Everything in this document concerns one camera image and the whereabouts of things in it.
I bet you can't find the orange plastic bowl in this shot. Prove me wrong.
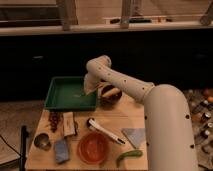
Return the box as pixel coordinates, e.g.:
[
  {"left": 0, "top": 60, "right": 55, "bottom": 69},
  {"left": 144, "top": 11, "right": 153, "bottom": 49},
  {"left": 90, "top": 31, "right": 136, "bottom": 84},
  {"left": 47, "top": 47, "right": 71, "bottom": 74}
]
[{"left": 77, "top": 131, "right": 109, "bottom": 165}]

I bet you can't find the yellow corn cob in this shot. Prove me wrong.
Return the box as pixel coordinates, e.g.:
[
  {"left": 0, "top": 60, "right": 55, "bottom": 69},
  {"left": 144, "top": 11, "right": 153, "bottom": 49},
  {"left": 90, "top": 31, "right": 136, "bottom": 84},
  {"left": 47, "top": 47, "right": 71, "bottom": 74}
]
[{"left": 102, "top": 88, "right": 120, "bottom": 98}]

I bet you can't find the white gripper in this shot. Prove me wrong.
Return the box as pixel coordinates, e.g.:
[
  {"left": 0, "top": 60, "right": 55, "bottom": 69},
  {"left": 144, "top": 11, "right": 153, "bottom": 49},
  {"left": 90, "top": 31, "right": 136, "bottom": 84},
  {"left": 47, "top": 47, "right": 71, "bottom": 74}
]
[{"left": 84, "top": 73, "right": 100, "bottom": 95}]

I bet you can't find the silver metal fork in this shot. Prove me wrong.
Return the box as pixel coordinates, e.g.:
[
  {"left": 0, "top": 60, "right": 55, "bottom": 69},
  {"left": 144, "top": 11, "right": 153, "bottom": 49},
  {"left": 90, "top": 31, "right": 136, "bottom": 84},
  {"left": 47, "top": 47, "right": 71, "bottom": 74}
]
[{"left": 97, "top": 83, "right": 105, "bottom": 89}]

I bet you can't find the black pole stand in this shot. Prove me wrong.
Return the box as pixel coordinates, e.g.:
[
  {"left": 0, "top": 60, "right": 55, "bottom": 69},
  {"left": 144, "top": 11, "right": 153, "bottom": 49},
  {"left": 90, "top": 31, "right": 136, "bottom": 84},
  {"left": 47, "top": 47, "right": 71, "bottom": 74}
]
[{"left": 19, "top": 125, "right": 29, "bottom": 171}]

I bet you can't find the grey triangular cloth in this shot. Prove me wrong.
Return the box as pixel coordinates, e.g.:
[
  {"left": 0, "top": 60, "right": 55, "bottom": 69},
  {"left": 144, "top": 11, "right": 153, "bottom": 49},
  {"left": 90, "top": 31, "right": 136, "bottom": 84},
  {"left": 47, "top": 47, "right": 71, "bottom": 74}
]
[{"left": 122, "top": 128, "right": 146, "bottom": 149}]

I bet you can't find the green plastic tray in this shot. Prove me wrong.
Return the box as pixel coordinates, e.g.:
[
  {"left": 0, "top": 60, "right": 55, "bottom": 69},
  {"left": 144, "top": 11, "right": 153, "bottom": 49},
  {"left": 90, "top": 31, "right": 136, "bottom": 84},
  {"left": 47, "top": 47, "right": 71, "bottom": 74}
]
[{"left": 44, "top": 77, "right": 97, "bottom": 112}]

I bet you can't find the green chili pepper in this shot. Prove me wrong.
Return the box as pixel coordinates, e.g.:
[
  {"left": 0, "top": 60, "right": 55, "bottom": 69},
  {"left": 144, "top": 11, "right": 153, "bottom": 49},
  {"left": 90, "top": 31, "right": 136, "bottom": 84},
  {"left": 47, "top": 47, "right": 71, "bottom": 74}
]
[{"left": 116, "top": 150, "right": 143, "bottom": 167}]

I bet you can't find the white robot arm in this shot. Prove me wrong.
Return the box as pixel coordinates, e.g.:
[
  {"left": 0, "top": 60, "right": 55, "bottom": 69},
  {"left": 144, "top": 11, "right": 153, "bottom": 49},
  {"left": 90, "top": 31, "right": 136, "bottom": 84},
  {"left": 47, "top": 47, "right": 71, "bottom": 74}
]
[{"left": 84, "top": 55, "right": 199, "bottom": 171}]

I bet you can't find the blue sponge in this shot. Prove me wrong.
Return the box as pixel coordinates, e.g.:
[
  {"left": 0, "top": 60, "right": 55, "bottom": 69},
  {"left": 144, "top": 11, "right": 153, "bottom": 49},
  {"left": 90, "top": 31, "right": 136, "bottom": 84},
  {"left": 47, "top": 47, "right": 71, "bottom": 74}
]
[{"left": 54, "top": 139, "right": 69, "bottom": 163}]

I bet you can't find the white rectangular box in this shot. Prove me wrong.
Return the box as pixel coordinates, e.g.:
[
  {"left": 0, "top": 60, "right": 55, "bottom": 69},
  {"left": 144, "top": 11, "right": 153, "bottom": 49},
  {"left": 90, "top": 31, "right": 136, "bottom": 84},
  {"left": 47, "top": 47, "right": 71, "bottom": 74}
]
[{"left": 63, "top": 112, "right": 76, "bottom": 137}]

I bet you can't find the dark red grape bunch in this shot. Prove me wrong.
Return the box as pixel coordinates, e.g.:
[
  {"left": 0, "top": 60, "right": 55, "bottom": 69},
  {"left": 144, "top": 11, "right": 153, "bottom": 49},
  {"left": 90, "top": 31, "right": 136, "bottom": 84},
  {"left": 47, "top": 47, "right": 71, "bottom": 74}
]
[{"left": 48, "top": 112, "right": 61, "bottom": 132}]

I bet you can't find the dark brown bowl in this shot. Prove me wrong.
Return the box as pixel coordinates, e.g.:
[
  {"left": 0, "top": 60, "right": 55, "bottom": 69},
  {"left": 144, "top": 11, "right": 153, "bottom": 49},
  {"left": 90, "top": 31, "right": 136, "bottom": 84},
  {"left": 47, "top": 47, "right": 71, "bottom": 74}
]
[{"left": 101, "top": 85, "right": 122, "bottom": 105}]

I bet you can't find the silver metal cup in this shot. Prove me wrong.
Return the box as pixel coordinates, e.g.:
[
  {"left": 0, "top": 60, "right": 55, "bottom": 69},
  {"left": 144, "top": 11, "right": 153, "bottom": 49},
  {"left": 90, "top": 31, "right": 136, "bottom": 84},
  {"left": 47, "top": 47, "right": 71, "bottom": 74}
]
[{"left": 34, "top": 133, "right": 51, "bottom": 151}]

